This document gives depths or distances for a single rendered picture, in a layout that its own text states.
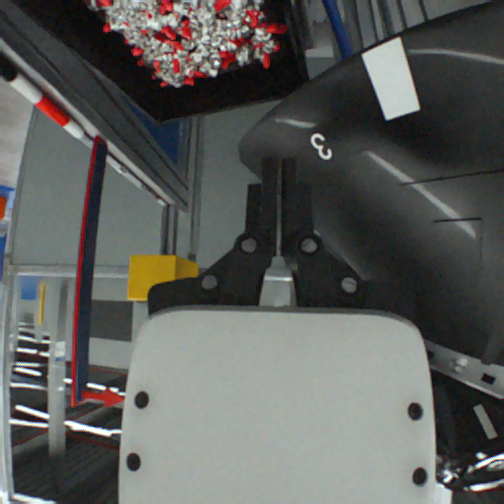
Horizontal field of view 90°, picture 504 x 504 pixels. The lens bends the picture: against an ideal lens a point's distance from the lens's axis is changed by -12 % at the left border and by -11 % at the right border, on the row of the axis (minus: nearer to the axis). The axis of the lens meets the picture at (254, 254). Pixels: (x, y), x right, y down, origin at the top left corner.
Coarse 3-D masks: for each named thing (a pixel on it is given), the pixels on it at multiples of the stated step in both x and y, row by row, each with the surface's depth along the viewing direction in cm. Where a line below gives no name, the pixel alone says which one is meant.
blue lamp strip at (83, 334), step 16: (96, 160) 34; (96, 176) 34; (96, 192) 34; (96, 208) 34; (96, 224) 34; (96, 240) 34; (80, 288) 31; (80, 304) 31; (80, 320) 31; (80, 336) 31; (80, 352) 31; (80, 368) 31; (80, 384) 30; (80, 400) 30
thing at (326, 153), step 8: (312, 128) 15; (320, 128) 15; (328, 128) 15; (304, 136) 16; (312, 136) 16; (320, 136) 16; (328, 136) 15; (304, 144) 16; (312, 144) 16; (320, 144) 16; (328, 144) 16; (336, 144) 15; (312, 152) 17; (320, 152) 16; (328, 152) 16; (336, 152) 16; (320, 160) 17; (328, 160) 16; (336, 160) 16; (344, 160) 16; (320, 168) 17
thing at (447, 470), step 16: (432, 384) 28; (448, 384) 25; (464, 384) 24; (448, 400) 24; (464, 400) 23; (480, 400) 22; (496, 400) 22; (448, 416) 24; (464, 416) 22; (496, 416) 21; (448, 432) 23; (464, 432) 22; (480, 432) 21; (496, 432) 20; (448, 448) 22; (464, 448) 21; (480, 448) 20; (496, 448) 19; (448, 464) 21; (464, 464) 20; (480, 464) 21; (448, 480) 23; (464, 480) 24; (480, 480) 23; (496, 480) 23
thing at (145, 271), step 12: (132, 264) 55; (144, 264) 55; (156, 264) 54; (168, 264) 54; (180, 264) 57; (192, 264) 65; (132, 276) 55; (144, 276) 54; (156, 276) 54; (168, 276) 54; (180, 276) 57; (192, 276) 65; (132, 288) 54; (144, 288) 54; (144, 300) 55
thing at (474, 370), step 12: (432, 348) 25; (444, 348) 23; (432, 360) 26; (444, 360) 25; (468, 360) 22; (480, 360) 20; (444, 372) 26; (468, 372) 23; (480, 372) 21; (492, 372) 20; (468, 384) 24; (480, 384) 22
